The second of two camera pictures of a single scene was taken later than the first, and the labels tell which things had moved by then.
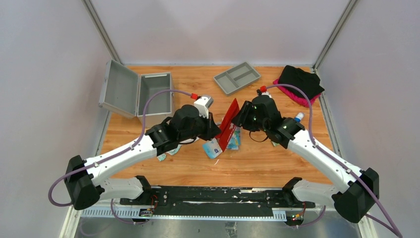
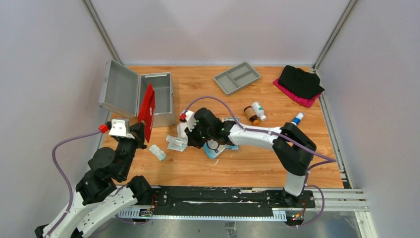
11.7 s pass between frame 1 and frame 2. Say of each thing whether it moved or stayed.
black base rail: stayed
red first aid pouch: moved
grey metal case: stayed
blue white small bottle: stayed
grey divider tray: stayed
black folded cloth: stayed
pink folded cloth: stayed
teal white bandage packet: moved
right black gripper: moved
